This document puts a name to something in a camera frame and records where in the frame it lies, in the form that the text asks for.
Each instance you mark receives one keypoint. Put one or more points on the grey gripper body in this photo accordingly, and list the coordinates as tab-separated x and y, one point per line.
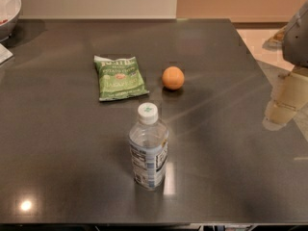
296	43

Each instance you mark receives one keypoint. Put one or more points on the orange ball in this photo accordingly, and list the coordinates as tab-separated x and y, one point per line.
173	78

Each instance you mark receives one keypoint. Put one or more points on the clear plastic water bottle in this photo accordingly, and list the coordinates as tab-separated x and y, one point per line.
148	147

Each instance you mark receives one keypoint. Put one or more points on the white paper sheet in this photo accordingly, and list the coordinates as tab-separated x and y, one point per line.
5	54

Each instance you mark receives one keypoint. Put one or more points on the green chip bag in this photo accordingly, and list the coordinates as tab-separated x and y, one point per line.
119	79

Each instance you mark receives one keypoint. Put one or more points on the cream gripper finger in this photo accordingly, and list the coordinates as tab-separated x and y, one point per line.
289	94

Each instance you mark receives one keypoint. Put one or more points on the white bowl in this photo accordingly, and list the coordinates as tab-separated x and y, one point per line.
9	14

